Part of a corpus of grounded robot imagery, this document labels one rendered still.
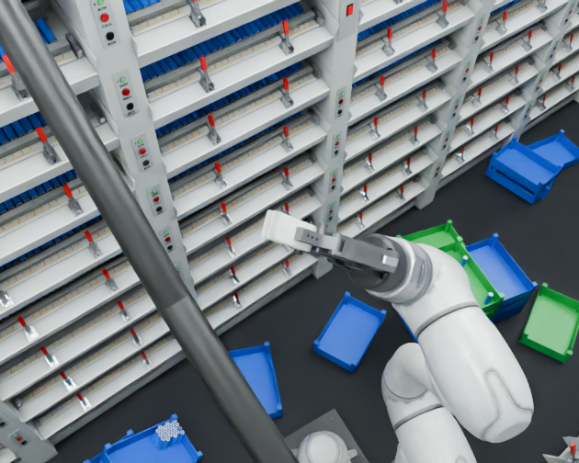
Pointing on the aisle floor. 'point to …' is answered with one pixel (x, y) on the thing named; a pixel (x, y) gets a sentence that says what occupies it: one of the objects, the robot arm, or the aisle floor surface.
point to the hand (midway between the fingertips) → (289, 231)
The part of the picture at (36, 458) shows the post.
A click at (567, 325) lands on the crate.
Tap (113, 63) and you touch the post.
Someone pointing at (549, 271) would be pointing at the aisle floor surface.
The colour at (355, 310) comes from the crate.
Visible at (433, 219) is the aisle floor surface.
